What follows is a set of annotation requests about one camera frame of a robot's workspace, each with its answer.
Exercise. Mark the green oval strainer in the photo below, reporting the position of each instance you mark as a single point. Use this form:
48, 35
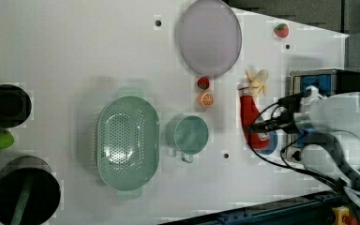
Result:
128, 143

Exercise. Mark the small plush strawberry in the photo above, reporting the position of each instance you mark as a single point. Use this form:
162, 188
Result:
203, 83

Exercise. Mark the black utensil cup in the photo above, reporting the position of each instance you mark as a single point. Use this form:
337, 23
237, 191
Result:
45, 193

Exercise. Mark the red plush ketchup bottle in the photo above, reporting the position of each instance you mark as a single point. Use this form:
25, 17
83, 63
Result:
248, 114

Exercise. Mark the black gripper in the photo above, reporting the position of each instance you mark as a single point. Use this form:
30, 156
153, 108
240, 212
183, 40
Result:
286, 120

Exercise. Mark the green metal mug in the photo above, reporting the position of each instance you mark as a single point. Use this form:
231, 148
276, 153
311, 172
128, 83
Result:
188, 134

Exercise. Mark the green lime toy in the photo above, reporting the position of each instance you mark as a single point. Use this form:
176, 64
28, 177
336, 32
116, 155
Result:
6, 139

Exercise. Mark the large plush strawberry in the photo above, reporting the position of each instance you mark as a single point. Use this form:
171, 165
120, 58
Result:
282, 30

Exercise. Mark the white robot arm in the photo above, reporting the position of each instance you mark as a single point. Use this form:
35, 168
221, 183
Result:
330, 167

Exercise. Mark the purple oval plate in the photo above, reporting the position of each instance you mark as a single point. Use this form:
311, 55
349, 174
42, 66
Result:
210, 37

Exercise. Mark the green spatula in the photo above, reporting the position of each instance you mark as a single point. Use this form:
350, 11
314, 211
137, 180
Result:
22, 201

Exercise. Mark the plush peeled banana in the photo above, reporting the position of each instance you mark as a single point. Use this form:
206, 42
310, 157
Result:
257, 81

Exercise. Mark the blue bowl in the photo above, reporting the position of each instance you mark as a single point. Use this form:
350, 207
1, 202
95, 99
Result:
272, 145

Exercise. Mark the plush orange slice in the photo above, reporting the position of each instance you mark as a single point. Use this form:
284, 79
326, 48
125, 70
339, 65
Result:
206, 99

